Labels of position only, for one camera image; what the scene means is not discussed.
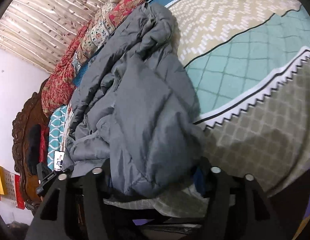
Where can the smartphone with lit screen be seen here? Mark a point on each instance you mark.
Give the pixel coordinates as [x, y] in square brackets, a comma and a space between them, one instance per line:
[58, 160]

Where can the black phone tripod mount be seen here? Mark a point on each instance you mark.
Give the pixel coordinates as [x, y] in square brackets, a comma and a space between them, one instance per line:
[45, 177]

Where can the red floral patchwork quilt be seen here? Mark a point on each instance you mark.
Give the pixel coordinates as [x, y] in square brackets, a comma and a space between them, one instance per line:
[91, 37]

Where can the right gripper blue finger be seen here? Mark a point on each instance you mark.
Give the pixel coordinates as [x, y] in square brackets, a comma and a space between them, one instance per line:
[200, 182]

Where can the red yellow wall calendar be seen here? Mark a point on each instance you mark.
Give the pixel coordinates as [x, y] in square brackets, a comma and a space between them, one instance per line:
[10, 189]

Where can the pink beige floral curtain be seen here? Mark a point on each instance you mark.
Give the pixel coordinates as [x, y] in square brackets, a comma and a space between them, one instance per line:
[40, 31]

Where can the patterned teal beige bedspread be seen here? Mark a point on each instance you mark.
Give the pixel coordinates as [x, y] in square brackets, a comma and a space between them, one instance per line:
[249, 62]

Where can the carved wooden headboard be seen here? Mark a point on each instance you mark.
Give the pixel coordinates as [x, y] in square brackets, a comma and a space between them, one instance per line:
[30, 115]

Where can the teal lattice pillow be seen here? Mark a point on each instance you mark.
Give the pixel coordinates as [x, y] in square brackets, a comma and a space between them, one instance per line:
[56, 132]

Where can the grey padded jacket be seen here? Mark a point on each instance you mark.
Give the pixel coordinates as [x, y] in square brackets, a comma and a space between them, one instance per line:
[135, 107]

